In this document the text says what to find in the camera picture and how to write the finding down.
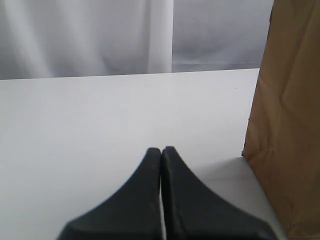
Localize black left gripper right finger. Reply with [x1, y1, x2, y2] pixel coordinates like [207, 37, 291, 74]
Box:
[161, 146, 277, 240]

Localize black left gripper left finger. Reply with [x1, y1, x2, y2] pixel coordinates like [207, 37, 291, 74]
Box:
[58, 147, 163, 240]

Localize white curtain backdrop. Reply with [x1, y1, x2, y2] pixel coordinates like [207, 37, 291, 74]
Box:
[0, 0, 273, 80]

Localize brown paper shopping bag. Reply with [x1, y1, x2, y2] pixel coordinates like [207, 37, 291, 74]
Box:
[242, 0, 320, 240]

